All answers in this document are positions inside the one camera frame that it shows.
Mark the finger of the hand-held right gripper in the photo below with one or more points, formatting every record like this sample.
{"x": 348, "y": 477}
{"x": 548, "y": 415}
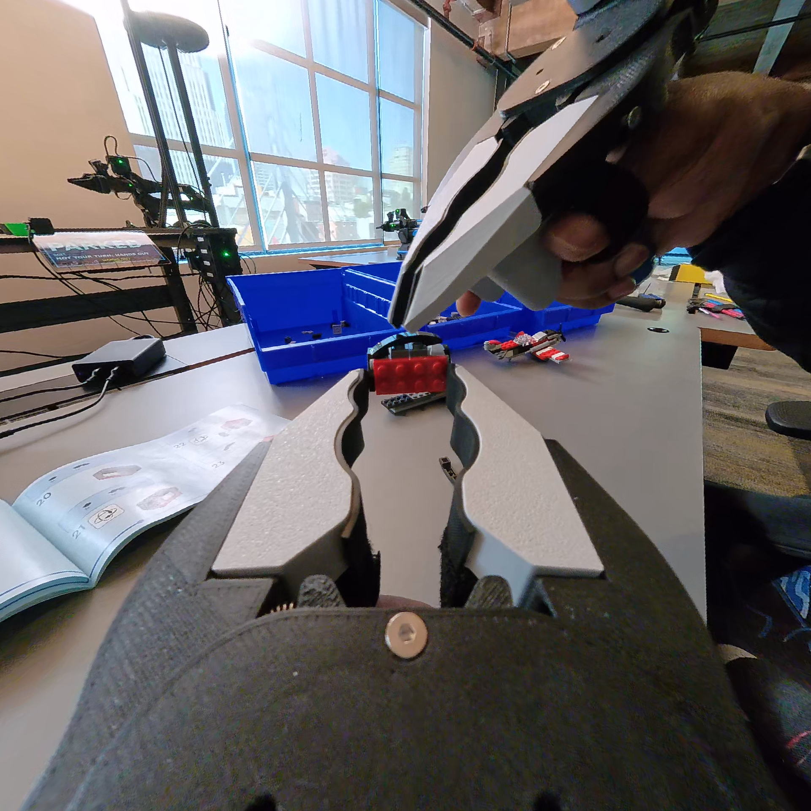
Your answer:
{"x": 494, "y": 222}
{"x": 436, "y": 222}

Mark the instruction booklet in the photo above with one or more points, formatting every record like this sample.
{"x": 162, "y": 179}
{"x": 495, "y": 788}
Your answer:
{"x": 127, "y": 481}

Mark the long black toy brick assembly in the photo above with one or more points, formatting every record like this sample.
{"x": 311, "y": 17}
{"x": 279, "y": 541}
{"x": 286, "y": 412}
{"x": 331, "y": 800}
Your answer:
{"x": 405, "y": 402}

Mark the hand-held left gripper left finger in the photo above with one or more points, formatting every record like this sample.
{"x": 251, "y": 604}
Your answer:
{"x": 291, "y": 507}

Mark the grey desk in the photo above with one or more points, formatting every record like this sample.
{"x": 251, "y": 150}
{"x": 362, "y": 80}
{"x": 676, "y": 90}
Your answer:
{"x": 602, "y": 412}
{"x": 342, "y": 258}

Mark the yellow block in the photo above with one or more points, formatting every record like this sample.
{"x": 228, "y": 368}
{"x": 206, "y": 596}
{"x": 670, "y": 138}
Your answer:
{"x": 690, "y": 272}

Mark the person's right hand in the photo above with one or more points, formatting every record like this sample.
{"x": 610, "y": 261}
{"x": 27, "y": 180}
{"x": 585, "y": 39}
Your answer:
{"x": 716, "y": 146}

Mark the small black toy piece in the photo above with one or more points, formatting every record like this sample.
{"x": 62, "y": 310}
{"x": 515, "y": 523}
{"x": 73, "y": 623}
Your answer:
{"x": 448, "y": 470}

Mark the white adjacent desk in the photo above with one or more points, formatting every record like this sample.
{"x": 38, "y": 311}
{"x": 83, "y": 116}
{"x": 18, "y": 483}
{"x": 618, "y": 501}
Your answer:
{"x": 209, "y": 345}

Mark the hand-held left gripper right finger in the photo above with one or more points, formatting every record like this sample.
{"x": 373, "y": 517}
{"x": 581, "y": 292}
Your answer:
{"x": 526, "y": 507}

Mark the clear acrylic sign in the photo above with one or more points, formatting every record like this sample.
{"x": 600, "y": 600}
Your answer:
{"x": 95, "y": 250}

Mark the black metal stand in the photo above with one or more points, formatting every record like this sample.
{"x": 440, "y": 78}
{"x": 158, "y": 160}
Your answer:
{"x": 166, "y": 31}

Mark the black office chair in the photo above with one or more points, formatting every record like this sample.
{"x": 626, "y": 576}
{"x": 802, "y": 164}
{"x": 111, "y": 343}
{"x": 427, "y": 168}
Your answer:
{"x": 789, "y": 418}

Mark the far grey desk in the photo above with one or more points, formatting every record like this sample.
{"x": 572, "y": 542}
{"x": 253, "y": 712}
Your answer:
{"x": 342, "y": 258}

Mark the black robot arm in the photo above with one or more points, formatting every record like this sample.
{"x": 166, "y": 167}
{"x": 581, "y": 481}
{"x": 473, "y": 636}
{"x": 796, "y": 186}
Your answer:
{"x": 403, "y": 231}
{"x": 146, "y": 196}

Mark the red black toy brick build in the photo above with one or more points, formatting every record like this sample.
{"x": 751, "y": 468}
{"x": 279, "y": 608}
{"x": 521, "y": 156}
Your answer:
{"x": 409, "y": 375}

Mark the black metal desk frame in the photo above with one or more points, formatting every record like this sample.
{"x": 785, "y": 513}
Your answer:
{"x": 76, "y": 313}

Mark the large window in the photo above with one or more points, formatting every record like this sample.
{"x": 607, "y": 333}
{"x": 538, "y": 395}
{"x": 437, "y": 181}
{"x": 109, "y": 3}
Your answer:
{"x": 285, "y": 95}

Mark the pink and blue tools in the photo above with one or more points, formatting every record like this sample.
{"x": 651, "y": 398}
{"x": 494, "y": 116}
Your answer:
{"x": 722, "y": 310}

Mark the black charger box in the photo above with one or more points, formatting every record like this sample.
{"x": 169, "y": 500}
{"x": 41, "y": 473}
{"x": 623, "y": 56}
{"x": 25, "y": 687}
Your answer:
{"x": 127, "y": 355}

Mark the black hub green lights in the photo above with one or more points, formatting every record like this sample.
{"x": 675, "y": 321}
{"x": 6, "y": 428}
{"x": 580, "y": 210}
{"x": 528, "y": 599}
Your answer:
{"x": 212, "y": 253}

